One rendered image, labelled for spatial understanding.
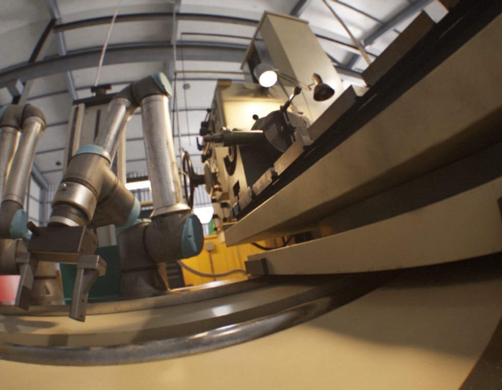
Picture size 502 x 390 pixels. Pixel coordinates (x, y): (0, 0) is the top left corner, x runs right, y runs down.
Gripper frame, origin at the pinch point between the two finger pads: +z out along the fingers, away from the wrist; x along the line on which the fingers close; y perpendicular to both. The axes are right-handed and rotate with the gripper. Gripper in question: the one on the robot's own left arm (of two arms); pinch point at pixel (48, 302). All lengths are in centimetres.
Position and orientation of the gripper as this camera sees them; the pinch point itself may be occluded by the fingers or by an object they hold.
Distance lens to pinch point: 44.1
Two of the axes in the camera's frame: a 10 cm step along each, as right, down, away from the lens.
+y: 0.5, -6.3, -7.7
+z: 1.2, 7.7, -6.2
